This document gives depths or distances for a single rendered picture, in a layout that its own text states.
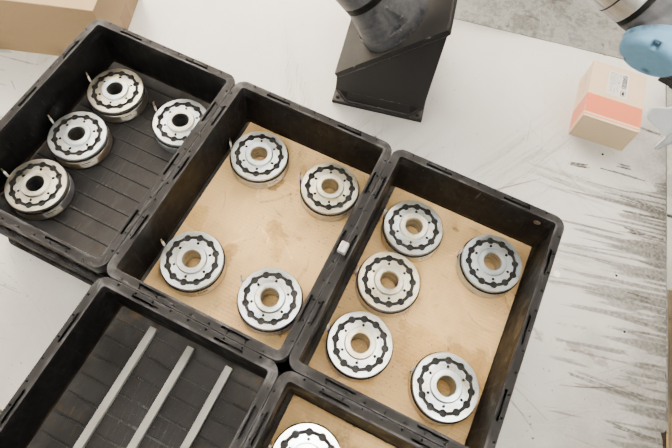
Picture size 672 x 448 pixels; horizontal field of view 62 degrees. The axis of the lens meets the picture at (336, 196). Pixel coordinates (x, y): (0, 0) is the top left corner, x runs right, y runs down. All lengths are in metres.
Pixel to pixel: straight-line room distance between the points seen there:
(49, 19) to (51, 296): 0.57
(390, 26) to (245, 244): 0.48
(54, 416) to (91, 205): 0.34
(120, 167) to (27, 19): 0.44
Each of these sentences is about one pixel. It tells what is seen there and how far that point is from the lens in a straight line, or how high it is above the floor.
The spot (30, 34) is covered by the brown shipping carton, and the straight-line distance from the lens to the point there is 1.42.
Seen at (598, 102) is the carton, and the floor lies 0.78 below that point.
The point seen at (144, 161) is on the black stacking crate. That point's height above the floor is 0.83.
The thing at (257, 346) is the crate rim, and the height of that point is 0.93.
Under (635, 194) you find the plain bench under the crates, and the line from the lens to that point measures 1.36.
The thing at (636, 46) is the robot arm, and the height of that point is 1.27.
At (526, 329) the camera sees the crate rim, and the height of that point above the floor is 0.92.
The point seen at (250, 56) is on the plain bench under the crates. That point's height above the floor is 0.70.
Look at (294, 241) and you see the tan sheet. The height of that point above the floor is 0.83.
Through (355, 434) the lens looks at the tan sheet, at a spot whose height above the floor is 0.83.
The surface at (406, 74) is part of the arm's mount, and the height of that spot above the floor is 0.84.
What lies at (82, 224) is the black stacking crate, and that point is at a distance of 1.05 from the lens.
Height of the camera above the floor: 1.73
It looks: 63 degrees down
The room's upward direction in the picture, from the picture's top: 7 degrees clockwise
